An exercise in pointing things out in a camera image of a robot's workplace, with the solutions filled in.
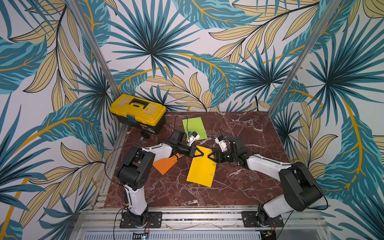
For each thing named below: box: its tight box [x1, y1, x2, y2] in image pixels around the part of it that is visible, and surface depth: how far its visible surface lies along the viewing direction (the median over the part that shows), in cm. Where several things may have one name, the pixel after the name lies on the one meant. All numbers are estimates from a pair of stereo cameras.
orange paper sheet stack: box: [152, 153, 185, 176], surface depth 92 cm
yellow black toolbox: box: [109, 94, 167, 135], surface depth 100 cm
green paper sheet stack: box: [182, 117, 208, 140], surface depth 116 cm
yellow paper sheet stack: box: [186, 145, 217, 188], surface depth 86 cm
